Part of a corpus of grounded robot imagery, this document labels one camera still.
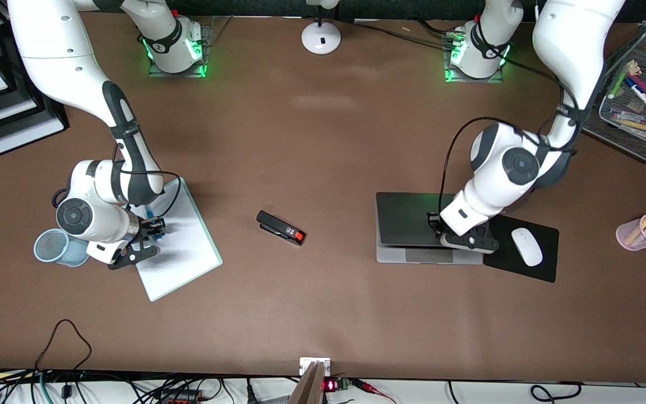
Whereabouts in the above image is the silver laptop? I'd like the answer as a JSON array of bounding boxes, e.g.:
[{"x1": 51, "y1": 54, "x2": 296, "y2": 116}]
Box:
[{"x1": 375, "y1": 192, "x2": 484, "y2": 265}]

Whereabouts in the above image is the green marker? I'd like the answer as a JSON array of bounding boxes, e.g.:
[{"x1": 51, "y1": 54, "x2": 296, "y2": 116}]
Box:
[{"x1": 607, "y1": 61, "x2": 639, "y2": 100}]

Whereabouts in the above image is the mint green clipboard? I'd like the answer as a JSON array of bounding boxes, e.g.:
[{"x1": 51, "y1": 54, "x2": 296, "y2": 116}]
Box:
[{"x1": 126, "y1": 177, "x2": 223, "y2": 302}]

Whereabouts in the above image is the white computer mouse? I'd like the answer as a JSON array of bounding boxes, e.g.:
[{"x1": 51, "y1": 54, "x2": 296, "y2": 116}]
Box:
[{"x1": 511, "y1": 227, "x2": 543, "y2": 267}]

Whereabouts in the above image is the light blue mesh cup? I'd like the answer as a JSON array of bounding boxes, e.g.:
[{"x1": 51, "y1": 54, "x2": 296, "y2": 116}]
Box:
[{"x1": 33, "y1": 228, "x2": 91, "y2": 268}]

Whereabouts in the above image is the black mouse pad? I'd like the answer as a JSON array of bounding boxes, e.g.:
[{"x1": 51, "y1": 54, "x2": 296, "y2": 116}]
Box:
[{"x1": 483, "y1": 212, "x2": 560, "y2": 283}]

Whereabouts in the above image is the black stapler orange end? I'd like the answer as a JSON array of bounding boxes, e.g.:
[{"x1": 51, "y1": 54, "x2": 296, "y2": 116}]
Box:
[{"x1": 256, "y1": 210, "x2": 306, "y2": 246}]

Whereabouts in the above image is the black stacked paper tray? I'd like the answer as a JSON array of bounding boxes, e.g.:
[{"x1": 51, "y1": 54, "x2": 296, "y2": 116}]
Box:
[{"x1": 0, "y1": 0, "x2": 71, "y2": 157}]

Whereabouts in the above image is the black orange power strip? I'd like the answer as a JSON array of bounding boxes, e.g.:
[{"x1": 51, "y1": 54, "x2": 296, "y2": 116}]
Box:
[{"x1": 155, "y1": 389, "x2": 206, "y2": 404}]

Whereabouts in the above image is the yellow pencil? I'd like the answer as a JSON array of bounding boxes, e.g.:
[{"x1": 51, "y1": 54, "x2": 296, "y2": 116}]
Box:
[{"x1": 625, "y1": 212, "x2": 646, "y2": 246}]

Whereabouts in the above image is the white round lamp stand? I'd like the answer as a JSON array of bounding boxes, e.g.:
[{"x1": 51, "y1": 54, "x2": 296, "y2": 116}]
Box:
[{"x1": 301, "y1": 0, "x2": 342, "y2": 56}]

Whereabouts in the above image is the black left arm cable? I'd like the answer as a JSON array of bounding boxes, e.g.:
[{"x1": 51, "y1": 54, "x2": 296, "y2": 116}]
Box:
[{"x1": 439, "y1": 53, "x2": 582, "y2": 217}]

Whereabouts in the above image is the thin black looped cable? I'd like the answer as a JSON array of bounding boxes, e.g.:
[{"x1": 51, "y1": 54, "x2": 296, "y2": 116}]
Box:
[{"x1": 34, "y1": 319, "x2": 93, "y2": 375}]

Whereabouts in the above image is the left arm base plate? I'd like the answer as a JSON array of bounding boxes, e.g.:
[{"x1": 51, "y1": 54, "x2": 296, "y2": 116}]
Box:
[{"x1": 444, "y1": 31, "x2": 506, "y2": 84}]

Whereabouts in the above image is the red wire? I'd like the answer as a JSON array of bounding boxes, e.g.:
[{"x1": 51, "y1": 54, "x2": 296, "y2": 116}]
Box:
[{"x1": 351, "y1": 378, "x2": 398, "y2": 404}]

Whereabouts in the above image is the white mount box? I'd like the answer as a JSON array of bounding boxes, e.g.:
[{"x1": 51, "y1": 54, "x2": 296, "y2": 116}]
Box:
[{"x1": 299, "y1": 357, "x2": 331, "y2": 377}]

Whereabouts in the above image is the black cables to arm base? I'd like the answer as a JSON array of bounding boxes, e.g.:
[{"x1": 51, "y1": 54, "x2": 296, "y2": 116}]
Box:
[{"x1": 339, "y1": 17, "x2": 459, "y2": 48}]

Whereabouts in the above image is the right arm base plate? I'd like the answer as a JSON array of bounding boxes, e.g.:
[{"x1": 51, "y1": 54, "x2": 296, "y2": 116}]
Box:
[{"x1": 148, "y1": 16, "x2": 233, "y2": 78}]

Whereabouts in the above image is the grey camera mount pole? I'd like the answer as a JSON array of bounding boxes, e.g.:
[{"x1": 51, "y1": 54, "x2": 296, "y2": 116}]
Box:
[{"x1": 288, "y1": 361, "x2": 326, "y2": 404}]

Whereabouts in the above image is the dark wire mesh tray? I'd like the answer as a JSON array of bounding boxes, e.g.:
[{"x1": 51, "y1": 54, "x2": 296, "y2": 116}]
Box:
[{"x1": 581, "y1": 25, "x2": 646, "y2": 164}]

